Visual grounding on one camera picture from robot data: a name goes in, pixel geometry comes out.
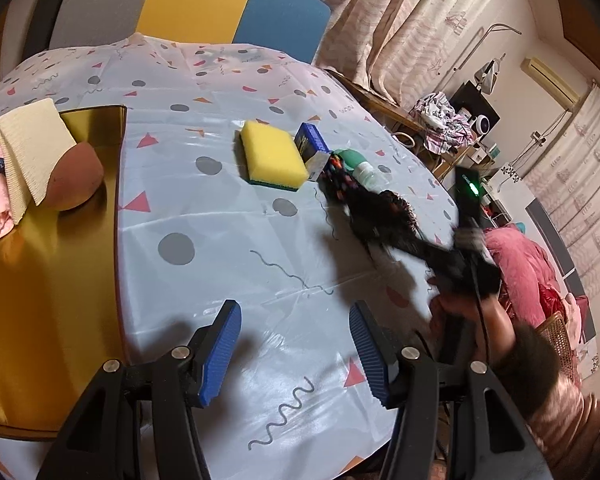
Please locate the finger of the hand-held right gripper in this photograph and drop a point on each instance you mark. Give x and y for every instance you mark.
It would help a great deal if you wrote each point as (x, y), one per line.
(415, 250)

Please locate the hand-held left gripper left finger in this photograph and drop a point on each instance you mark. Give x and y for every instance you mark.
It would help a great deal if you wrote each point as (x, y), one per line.
(220, 355)

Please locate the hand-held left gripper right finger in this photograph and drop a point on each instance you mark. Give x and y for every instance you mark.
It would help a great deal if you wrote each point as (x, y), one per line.
(367, 355)

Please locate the green small bottle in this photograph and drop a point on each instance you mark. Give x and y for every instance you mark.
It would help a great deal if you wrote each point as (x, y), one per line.
(350, 160)

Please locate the blue tissue pack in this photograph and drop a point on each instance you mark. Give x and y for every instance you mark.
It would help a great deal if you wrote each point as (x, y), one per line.
(310, 142)

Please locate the yellow green sponge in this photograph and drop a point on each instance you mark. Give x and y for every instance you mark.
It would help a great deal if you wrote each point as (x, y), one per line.
(270, 152)

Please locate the gold metal tin box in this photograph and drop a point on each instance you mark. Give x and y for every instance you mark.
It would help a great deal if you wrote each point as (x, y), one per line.
(45, 285)

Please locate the brown makeup sponge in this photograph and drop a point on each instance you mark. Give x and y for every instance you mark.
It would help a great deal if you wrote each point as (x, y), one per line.
(75, 180)

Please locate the beige cloth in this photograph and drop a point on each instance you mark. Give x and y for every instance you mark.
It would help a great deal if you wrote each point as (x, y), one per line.
(30, 145)

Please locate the person's right forearm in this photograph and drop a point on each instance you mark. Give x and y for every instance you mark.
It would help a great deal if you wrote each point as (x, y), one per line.
(570, 420)

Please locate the person's right hand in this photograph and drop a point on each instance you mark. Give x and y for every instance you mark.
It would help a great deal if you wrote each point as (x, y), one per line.
(495, 322)

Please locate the pink bedding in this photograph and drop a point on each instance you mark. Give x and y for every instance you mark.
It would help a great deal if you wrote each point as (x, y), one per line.
(520, 260)

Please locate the white shelf unit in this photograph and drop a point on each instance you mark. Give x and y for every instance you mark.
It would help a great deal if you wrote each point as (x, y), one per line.
(492, 202)

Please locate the dark grey board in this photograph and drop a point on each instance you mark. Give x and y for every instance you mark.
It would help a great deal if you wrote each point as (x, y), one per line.
(555, 240)

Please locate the wicker chair back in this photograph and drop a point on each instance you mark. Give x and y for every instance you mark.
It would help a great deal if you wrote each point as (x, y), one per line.
(555, 335)

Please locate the patterned white plastic tablecloth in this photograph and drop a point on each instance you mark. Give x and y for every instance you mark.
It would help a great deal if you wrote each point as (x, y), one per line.
(230, 240)

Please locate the pile of clothes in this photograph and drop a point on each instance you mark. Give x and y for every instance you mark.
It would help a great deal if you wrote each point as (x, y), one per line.
(442, 120)

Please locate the wooden side table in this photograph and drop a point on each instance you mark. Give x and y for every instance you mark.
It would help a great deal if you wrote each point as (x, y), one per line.
(380, 105)

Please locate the patterned beige curtain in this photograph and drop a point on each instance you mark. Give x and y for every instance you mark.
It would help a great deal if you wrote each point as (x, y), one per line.
(590, 160)
(405, 25)

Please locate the garment steamer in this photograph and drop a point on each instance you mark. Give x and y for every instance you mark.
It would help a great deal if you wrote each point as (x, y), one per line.
(487, 72)

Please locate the white air conditioner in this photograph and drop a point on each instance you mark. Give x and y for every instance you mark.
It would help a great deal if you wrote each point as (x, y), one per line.
(550, 80)

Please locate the grey yellow blue chair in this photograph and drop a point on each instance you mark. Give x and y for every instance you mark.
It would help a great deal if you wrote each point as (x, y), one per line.
(195, 0)

